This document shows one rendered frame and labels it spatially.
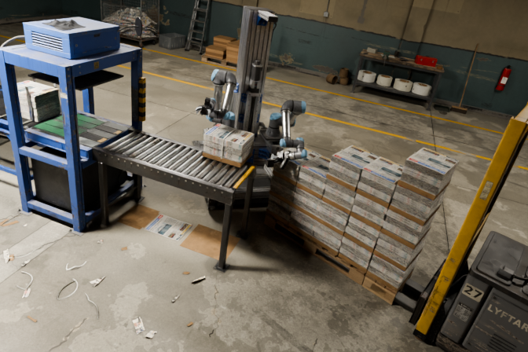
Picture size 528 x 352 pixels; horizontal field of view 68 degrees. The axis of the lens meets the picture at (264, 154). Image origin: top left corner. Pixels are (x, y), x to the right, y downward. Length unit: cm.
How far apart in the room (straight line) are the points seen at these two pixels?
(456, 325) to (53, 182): 354
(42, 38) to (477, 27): 846
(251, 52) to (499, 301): 286
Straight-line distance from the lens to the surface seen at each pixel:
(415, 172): 309
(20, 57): 359
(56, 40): 355
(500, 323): 325
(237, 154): 337
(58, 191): 405
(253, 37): 389
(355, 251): 361
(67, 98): 337
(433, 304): 330
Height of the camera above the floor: 246
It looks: 26 degrees down
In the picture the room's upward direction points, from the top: 9 degrees clockwise
